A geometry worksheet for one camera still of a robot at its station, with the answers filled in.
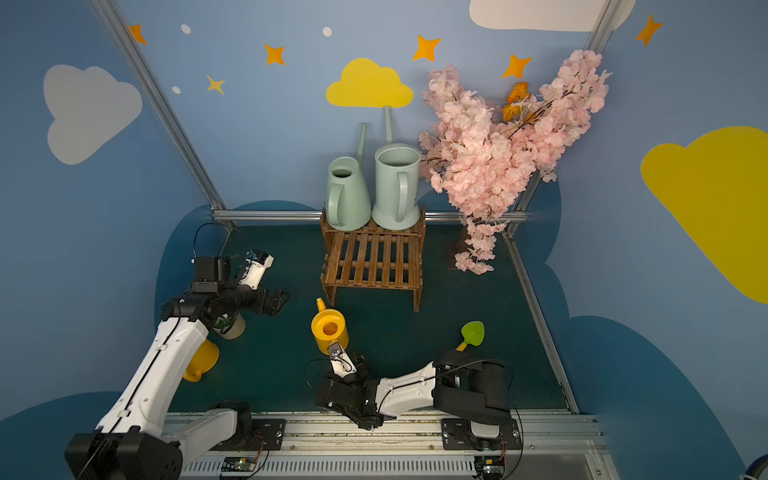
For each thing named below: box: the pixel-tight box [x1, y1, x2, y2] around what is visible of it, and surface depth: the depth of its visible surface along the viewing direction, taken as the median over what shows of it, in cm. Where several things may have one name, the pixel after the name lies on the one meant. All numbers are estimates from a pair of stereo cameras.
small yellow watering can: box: [311, 297, 349, 355], surface depth 84 cm
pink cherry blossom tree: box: [419, 50, 611, 275], surface depth 69 cm
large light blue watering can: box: [372, 106, 422, 231], surface depth 74 cm
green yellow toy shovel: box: [455, 320, 485, 352], surface depth 93 cm
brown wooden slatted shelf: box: [320, 205, 427, 313], surface depth 93 cm
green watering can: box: [326, 123, 371, 232], surface depth 77 cm
